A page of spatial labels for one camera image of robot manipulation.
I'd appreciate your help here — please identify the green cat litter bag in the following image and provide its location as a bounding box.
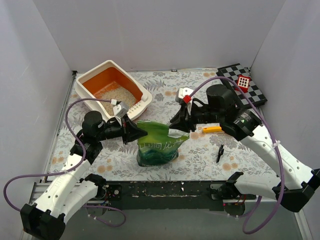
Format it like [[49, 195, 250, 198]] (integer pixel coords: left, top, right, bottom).
[[136, 120, 190, 167]]

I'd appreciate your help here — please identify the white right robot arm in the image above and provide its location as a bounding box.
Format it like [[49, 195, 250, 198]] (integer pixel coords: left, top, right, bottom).
[[169, 84, 320, 213]]

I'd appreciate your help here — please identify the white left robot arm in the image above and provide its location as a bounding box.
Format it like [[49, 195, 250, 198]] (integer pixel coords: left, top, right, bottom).
[[20, 111, 148, 240]]

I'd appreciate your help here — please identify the yellow plastic litter scoop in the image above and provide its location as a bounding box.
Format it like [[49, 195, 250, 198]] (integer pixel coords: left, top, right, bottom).
[[202, 126, 223, 134]]

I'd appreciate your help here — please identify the white and orange litter box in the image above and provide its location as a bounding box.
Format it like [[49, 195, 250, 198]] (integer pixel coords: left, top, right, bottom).
[[75, 60, 153, 120]]

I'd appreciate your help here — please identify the small black clip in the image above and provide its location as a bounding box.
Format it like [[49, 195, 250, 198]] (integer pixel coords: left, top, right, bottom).
[[216, 144, 225, 163]]

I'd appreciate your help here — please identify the red grid block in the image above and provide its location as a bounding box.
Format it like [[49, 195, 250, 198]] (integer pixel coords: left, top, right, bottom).
[[236, 74, 251, 93]]

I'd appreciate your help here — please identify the black and grey checkerboard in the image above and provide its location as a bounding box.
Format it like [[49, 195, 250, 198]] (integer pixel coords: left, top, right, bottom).
[[217, 63, 267, 109]]

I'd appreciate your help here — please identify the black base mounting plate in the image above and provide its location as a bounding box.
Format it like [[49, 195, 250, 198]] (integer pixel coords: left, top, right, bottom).
[[88, 180, 243, 211]]

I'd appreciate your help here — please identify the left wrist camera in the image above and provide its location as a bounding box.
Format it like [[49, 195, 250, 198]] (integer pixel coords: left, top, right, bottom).
[[110, 99, 129, 118]]

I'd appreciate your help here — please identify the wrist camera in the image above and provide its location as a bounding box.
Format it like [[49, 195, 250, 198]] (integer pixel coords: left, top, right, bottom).
[[110, 99, 129, 118], [175, 87, 193, 104]]

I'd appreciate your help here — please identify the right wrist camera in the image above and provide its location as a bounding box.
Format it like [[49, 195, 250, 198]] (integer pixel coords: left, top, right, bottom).
[[175, 87, 193, 104]]

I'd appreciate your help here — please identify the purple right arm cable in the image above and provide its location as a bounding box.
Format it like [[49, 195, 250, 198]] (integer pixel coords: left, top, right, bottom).
[[189, 76, 286, 235]]

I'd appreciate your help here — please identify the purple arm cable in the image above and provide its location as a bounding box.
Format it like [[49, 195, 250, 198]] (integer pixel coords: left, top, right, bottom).
[[3, 97, 127, 228], [189, 76, 286, 235]]

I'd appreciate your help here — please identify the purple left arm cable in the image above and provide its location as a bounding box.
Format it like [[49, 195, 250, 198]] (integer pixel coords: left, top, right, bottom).
[[3, 97, 127, 228]]

